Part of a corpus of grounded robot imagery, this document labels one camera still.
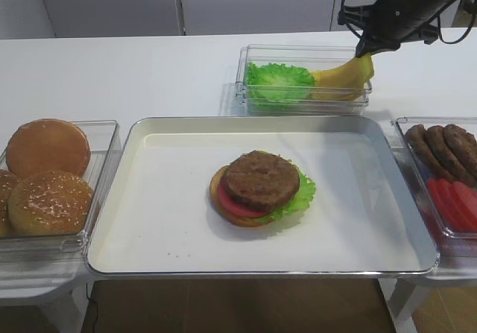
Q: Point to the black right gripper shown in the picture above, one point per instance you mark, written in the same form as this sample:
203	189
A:
386	24

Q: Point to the clear lettuce cheese container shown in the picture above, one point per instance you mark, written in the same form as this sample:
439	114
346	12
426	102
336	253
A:
312	58

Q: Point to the green lettuce in container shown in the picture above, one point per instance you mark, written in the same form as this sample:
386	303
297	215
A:
277	84

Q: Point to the clear patty tomato container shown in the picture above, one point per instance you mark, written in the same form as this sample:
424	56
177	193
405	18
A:
449	242

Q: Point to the left brown patty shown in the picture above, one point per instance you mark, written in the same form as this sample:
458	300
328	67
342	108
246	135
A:
415	136

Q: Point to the right brown patty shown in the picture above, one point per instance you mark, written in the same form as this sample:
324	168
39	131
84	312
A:
463	146

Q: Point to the middle brown patty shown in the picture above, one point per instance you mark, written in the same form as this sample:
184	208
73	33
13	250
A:
435	139

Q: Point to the burger lettuce leaf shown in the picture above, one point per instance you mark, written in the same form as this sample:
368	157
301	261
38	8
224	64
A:
300	202

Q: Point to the left red tomato slice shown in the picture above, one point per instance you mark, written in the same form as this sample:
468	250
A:
438	199

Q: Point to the red tomato slice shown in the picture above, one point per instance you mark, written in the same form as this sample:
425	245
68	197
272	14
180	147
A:
464	198
455	212
438	199

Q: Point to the middle red tomato slice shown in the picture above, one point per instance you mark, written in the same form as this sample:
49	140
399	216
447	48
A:
455	212

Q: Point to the burger brown patty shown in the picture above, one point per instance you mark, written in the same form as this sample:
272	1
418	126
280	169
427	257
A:
261	181

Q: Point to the right red tomato slice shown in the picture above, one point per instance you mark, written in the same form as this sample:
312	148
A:
464	198

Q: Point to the burger tomato slice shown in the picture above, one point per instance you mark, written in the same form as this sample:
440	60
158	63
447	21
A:
236	209

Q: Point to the burger bun bottom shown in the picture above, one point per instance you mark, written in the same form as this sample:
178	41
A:
225	213

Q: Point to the white rectangular metal tray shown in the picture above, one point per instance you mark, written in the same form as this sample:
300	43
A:
158	218

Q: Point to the clear bun container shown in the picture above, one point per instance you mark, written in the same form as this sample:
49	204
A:
105	153

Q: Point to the plain orange bun bottom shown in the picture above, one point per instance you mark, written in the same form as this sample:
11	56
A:
47	144

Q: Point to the right sesame bun top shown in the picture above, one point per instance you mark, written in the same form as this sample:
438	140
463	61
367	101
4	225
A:
49	203

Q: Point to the sesame bun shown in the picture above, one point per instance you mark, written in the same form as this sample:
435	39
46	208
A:
49	203
8	182

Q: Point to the left sesame bun top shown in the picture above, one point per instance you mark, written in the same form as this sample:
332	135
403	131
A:
8	182

